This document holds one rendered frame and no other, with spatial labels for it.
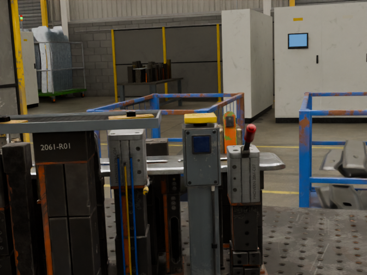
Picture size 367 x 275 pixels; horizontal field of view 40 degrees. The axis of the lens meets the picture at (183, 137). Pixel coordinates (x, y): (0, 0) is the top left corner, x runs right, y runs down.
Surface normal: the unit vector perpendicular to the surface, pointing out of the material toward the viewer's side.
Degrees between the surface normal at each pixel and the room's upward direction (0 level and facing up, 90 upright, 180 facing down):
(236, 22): 90
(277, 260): 0
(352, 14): 90
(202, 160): 90
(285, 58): 90
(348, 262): 0
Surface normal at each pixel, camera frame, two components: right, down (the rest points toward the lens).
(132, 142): 0.00, 0.17
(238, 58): -0.33, 0.17
